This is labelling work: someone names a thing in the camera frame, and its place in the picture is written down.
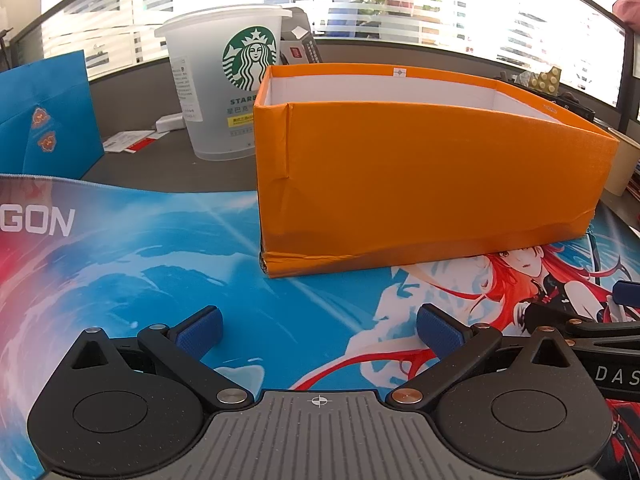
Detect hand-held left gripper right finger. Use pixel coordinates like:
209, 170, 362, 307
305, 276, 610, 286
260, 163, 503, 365
390, 303, 583, 410

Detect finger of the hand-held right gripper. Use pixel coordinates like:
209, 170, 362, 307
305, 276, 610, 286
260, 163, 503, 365
611, 280, 640, 322
520, 303, 602, 337

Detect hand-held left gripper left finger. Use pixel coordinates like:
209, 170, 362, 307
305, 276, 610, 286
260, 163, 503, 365
62, 305, 255, 410

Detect orange cardboard box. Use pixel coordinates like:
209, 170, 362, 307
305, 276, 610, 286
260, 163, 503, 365
252, 62, 621, 279

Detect printed anime desk mat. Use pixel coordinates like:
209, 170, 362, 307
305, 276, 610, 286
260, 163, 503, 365
0, 173, 640, 476

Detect beige paper cup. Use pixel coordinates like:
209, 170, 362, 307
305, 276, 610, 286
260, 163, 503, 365
602, 127, 640, 197

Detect black mesh desk organizer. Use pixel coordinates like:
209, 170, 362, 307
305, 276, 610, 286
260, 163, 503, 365
495, 71, 597, 123

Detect white red paper cards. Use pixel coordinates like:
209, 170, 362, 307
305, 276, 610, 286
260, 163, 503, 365
102, 129, 172, 155

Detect yellow pill blister pack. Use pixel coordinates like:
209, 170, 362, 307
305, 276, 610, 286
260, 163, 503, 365
529, 66, 565, 95

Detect clear plastic cup green logo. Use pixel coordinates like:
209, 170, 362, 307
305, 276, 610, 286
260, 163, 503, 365
154, 4, 294, 162

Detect blue paper bag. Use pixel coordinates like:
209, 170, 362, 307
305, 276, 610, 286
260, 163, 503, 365
0, 50, 107, 182

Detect small white carton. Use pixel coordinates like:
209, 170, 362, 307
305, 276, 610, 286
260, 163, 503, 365
279, 7, 327, 67

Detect green potted plant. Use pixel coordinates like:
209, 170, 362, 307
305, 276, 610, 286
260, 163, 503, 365
349, 0, 443, 37

